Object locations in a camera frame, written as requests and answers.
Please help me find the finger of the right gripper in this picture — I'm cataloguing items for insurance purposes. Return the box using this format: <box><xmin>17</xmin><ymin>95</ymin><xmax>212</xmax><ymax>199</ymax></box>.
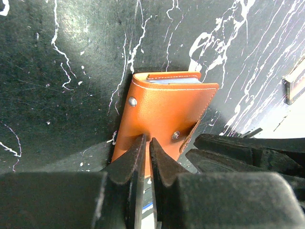
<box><xmin>194</xmin><ymin>134</ymin><xmax>305</xmax><ymax>165</ymax></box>
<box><xmin>186</xmin><ymin>149</ymin><xmax>305</xmax><ymax>198</ymax></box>

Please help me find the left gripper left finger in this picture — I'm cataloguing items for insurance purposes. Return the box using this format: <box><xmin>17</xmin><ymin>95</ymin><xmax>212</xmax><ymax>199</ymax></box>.
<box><xmin>0</xmin><ymin>135</ymin><xmax>146</xmax><ymax>229</ymax></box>

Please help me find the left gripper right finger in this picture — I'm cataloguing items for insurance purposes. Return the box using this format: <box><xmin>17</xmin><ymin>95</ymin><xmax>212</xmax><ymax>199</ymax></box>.
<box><xmin>150</xmin><ymin>139</ymin><xmax>305</xmax><ymax>229</ymax></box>

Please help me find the brown leather card holder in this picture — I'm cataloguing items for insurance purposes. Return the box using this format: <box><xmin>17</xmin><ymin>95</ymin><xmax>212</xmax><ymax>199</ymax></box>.
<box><xmin>111</xmin><ymin>71</ymin><xmax>220</xmax><ymax>178</ymax></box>

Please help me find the dark red picture book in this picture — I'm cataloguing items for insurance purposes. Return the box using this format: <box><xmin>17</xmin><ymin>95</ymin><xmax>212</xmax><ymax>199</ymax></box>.
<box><xmin>283</xmin><ymin>56</ymin><xmax>305</xmax><ymax>105</ymax></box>

